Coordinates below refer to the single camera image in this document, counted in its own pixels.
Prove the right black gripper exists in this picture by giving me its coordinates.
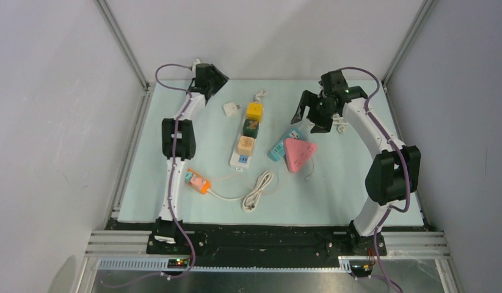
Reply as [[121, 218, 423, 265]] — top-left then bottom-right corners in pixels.
[[291, 90, 338, 134]]

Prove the pink triangular power strip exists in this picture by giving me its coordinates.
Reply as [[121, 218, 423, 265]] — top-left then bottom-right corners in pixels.
[[284, 138, 318, 173]]

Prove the yellow cube plug adapter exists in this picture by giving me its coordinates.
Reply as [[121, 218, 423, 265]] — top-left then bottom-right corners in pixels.
[[246, 102, 263, 123]]

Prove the dark green plug adapter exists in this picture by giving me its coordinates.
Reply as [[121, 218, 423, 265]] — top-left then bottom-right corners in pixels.
[[242, 118, 260, 139]]

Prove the beige cube plug adapter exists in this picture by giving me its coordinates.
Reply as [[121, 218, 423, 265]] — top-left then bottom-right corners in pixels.
[[236, 136, 255, 157]]

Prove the white plug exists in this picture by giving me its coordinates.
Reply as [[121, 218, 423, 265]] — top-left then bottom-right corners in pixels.
[[222, 102, 241, 117]]

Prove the white multicolour power strip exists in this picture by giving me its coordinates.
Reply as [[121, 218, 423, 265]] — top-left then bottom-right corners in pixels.
[[229, 89, 266, 172]]

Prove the orange power strip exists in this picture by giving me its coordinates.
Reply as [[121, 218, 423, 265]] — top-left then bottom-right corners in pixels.
[[184, 168, 211, 195]]

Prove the pink small plug adapter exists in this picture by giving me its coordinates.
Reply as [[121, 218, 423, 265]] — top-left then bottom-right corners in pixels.
[[190, 176, 210, 194]]

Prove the teal small plug adapter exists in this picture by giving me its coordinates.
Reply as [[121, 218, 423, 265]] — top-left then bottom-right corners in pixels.
[[184, 172, 194, 183]]

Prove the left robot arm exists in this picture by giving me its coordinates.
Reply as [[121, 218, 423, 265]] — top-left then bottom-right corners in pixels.
[[151, 63, 229, 254]]

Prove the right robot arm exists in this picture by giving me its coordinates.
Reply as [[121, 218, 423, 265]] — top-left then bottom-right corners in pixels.
[[291, 68, 421, 255]]

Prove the blue power strip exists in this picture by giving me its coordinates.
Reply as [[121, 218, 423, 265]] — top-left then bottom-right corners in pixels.
[[267, 127, 304, 162]]

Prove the right circuit board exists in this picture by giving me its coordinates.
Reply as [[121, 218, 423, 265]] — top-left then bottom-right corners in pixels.
[[350, 263, 374, 278]]

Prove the circuit board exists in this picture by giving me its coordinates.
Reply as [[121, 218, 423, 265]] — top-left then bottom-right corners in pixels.
[[167, 258, 189, 269], [350, 263, 374, 278]]

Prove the left circuit board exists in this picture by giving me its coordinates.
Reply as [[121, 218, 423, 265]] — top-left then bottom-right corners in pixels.
[[167, 258, 189, 269]]

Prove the bundled white cord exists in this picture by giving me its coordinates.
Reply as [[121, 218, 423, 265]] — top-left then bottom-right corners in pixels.
[[331, 114, 351, 135]]

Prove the coiled white cord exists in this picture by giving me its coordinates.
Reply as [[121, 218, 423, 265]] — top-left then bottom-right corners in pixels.
[[208, 170, 274, 214]]

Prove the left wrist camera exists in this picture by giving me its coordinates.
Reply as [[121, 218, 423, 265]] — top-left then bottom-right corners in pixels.
[[191, 58, 201, 74]]

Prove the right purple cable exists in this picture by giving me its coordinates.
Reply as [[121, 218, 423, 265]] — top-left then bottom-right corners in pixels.
[[340, 67, 412, 293]]

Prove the purple cable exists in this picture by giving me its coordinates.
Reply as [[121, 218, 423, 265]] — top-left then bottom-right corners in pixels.
[[99, 63, 197, 290], [340, 67, 412, 293]]

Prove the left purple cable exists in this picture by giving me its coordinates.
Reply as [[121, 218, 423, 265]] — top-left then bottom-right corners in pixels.
[[99, 63, 197, 290]]

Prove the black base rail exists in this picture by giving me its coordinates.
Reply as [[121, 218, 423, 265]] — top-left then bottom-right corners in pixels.
[[145, 220, 387, 270]]

